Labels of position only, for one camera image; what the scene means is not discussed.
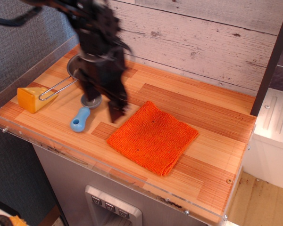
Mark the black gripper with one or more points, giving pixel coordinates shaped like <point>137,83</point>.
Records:
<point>105,77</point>

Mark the orange knitted cloth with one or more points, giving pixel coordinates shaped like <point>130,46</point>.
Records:
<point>153,139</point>

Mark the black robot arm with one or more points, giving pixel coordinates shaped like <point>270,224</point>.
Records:
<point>94,23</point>

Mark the yellow black object corner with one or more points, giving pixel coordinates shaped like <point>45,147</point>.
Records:
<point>12,221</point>

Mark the stainless steel pot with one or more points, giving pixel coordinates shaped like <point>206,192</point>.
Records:
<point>72,68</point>

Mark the yellow cheese wedge toy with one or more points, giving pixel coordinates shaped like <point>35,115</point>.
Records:
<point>28,98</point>

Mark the clear acrylic table guard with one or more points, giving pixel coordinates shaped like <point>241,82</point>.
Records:
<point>198,186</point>

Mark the silver dispenser button panel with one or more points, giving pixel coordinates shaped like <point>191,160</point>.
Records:
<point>107,210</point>

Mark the white toy appliance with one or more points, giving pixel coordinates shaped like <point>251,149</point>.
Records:
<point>264,156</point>

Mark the blue handled grey scoop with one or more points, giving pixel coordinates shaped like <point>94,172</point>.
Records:
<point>78,123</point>

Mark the dark right frame post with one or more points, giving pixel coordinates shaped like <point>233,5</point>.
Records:
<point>269,72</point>

